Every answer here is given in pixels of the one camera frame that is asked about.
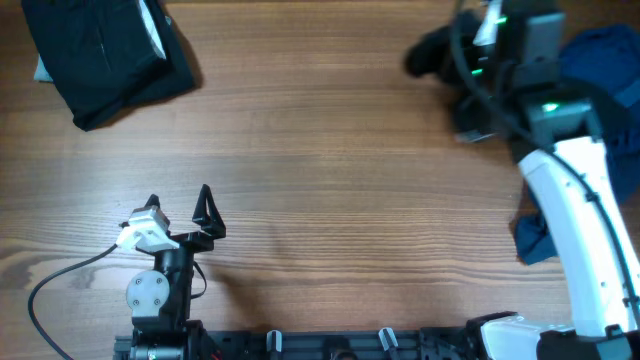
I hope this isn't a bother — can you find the black t-shirt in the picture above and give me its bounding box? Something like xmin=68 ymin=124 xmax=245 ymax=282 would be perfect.
xmin=404 ymin=10 xmax=481 ymax=87

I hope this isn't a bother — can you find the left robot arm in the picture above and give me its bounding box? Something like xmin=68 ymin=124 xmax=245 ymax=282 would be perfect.
xmin=113 ymin=184 xmax=226 ymax=360

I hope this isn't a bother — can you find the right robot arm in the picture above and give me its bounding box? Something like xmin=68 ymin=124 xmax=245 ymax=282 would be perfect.
xmin=450 ymin=2 xmax=639 ymax=359

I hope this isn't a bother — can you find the blue garment pile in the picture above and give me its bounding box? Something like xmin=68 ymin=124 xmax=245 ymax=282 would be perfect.
xmin=513 ymin=23 xmax=640 ymax=266

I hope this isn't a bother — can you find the folded black garment stack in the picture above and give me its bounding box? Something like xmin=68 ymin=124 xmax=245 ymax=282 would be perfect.
xmin=21 ymin=0 xmax=196 ymax=132

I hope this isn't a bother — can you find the folded grey garment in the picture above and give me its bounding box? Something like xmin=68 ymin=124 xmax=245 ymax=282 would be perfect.
xmin=33 ymin=57 xmax=53 ymax=83

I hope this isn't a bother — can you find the black mounting rail base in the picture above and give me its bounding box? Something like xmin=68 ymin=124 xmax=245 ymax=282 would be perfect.
xmin=113 ymin=327 xmax=481 ymax=360

